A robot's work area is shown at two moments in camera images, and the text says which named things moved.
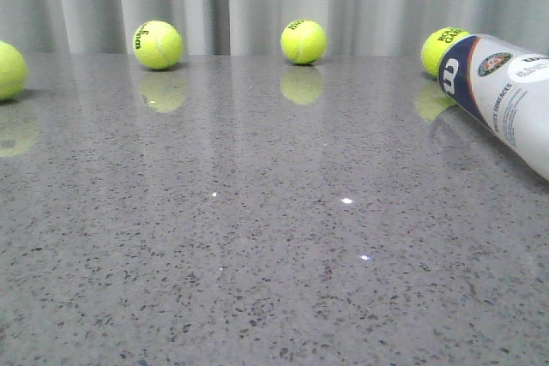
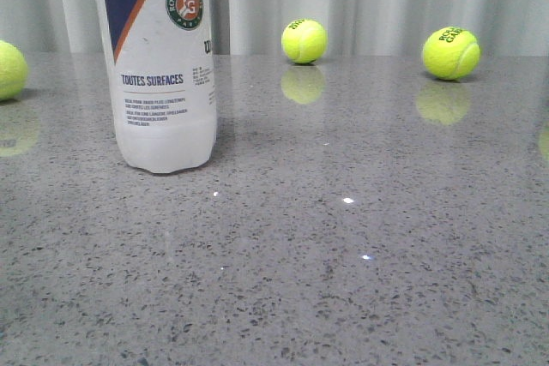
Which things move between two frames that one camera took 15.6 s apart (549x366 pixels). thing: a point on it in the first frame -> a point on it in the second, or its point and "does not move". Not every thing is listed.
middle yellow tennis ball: [304, 41] does not move
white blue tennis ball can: [504, 85] -> [157, 23]
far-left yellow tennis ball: [13, 72] does not move
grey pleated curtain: [239, 4] does not move
